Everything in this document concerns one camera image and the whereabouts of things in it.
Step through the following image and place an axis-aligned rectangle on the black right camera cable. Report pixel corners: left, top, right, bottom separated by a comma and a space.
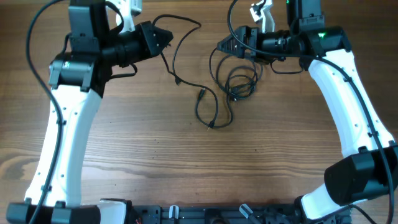
226, 0, 396, 224

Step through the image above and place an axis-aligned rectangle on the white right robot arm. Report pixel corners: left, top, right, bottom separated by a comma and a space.
217, 0, 397, 223

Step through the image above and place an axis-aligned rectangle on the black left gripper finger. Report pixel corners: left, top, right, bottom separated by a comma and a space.
152, 42, 171, 57
152, 26, 174, 47

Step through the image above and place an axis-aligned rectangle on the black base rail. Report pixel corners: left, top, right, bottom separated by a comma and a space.
99, 197, 352, 224

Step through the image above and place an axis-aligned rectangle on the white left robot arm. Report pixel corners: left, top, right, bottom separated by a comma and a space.
6, 1, 173, 223

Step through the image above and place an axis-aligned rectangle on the thin black USB cable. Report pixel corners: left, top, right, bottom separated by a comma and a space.
151, 14, 219, 131

